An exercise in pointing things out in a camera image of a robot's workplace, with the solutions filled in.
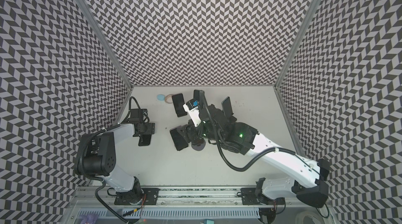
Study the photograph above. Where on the front left black phone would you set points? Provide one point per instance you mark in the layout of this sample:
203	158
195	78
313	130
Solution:
178	140

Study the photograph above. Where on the back right black phone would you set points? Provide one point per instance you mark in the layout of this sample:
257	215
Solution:
227	107

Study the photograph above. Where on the back centre black phone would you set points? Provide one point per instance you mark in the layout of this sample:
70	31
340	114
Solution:
198	94

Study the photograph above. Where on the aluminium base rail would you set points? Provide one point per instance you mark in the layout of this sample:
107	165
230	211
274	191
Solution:
184	196

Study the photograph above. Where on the light blue round disc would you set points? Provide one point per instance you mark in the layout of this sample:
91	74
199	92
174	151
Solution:
161	97

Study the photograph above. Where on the grey round stand centre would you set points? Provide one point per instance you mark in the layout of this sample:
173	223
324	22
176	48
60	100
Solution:
198	146

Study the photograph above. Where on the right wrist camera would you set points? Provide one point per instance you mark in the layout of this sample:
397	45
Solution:
192	108

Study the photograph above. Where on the patterned screen phone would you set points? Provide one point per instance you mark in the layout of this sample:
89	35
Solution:
144	140

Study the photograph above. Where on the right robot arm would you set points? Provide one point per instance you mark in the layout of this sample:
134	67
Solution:
241	146

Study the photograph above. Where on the back left black phone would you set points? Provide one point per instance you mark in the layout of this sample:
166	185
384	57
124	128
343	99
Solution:
178	102

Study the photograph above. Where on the black square phone stand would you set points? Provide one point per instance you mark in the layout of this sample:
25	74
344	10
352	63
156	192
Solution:
232	119

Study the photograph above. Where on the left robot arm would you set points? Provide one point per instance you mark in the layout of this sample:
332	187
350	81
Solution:
97	158

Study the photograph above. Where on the black phone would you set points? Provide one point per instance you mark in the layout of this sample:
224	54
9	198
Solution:
198	94
178	102
178	140
227	107

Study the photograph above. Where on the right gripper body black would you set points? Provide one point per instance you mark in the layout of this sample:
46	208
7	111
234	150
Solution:
201	125

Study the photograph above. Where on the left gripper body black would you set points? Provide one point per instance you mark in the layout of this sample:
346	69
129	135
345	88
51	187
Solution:
147	128

